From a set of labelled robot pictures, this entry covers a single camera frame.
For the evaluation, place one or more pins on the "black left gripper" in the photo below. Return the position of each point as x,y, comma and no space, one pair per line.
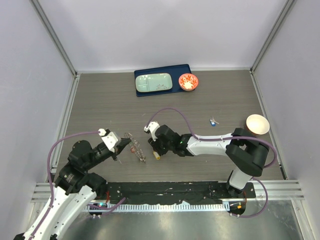
120,146

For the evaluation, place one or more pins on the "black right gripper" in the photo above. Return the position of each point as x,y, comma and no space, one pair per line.
155,145

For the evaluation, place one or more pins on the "metal disc with keyrings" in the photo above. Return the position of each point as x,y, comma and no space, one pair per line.
135,147

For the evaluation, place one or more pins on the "yellow tagged key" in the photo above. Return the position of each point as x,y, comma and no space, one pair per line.
156,155

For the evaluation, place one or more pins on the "blue tagged key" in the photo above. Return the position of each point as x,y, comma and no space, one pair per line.
213,122

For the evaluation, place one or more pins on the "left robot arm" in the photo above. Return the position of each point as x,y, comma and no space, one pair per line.
74,188

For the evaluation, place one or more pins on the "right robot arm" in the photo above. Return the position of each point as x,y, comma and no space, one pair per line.
246,151

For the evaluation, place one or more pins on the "light green divided plate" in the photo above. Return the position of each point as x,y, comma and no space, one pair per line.
154,82

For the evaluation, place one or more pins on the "red white patterned bowl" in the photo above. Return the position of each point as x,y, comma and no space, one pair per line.
188,82

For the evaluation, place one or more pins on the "dark blue tray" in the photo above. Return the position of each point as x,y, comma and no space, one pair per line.
175,72

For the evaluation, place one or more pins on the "cream brown bowl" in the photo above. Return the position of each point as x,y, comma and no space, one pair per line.
257,124

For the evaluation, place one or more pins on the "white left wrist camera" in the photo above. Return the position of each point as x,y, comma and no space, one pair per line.
109,138

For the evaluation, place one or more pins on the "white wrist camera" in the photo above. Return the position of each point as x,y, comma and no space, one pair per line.
151,128
109,138

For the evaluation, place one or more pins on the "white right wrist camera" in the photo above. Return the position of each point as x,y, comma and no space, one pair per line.
151,128

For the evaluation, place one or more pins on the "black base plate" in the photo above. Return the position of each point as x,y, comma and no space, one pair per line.
173,192

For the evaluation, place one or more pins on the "white slotted cable duct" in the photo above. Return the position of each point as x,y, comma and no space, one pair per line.
183,207

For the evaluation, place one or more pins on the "left aluminium frame rail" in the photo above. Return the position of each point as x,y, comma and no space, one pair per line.
36,4

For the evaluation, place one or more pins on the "aluminium frame rail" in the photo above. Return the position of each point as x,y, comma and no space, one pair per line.
276,73
36,4

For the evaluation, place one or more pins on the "right aluminium frame rail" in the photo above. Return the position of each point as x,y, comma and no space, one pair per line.
276,73

